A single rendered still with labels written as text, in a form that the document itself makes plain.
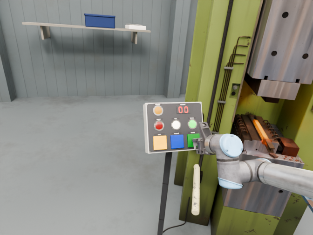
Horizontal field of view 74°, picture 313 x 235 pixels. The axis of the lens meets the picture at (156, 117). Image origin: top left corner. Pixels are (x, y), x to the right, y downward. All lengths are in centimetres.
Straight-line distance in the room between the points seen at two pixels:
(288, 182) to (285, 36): 74
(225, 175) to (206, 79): 70
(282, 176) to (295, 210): 119
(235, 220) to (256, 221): 14
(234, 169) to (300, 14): 81
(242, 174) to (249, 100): 100
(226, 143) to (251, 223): 100
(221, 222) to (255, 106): 93
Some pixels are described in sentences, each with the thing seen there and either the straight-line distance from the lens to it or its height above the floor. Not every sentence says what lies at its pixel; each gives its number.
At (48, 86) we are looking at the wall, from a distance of 502.
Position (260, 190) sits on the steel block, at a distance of 158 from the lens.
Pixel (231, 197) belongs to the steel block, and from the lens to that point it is 161.
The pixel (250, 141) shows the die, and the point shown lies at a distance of 143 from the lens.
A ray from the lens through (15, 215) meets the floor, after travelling 235.
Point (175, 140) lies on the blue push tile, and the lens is 118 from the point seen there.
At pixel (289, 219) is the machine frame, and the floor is 27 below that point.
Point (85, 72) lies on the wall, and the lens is 484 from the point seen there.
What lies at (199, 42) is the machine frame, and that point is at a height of 149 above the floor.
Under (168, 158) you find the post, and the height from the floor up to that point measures 81.
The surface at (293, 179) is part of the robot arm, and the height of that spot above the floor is 117.
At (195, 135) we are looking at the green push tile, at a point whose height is 103.
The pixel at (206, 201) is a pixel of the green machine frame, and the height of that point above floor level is 28.
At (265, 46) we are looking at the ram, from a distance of 127.
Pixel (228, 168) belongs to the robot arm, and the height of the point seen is 110.
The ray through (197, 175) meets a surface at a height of 64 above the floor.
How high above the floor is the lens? 161
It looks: 24 degrees down
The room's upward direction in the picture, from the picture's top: 4 degrees clockwise
